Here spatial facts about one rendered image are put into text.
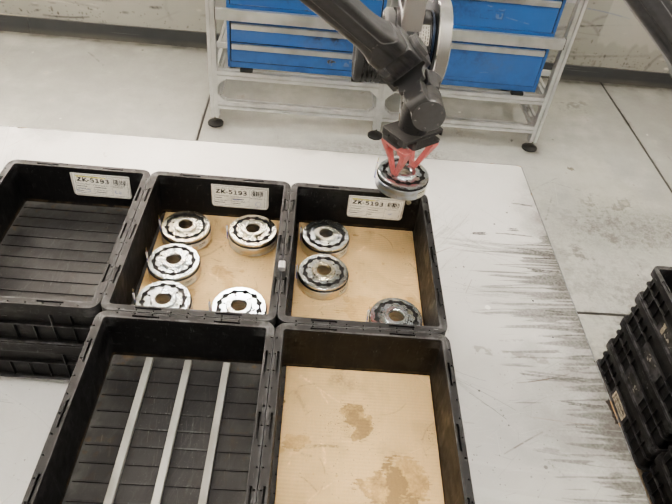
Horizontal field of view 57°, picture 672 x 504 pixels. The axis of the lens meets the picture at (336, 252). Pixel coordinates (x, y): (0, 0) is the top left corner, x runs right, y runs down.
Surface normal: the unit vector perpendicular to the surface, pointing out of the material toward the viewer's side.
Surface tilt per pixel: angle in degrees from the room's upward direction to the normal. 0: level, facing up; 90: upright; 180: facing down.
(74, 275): 0
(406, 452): 0
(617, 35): 90
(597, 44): 90
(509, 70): 90
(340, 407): 0
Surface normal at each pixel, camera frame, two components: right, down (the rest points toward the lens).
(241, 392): 0.09, -0.73
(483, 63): 0.00, 0.68
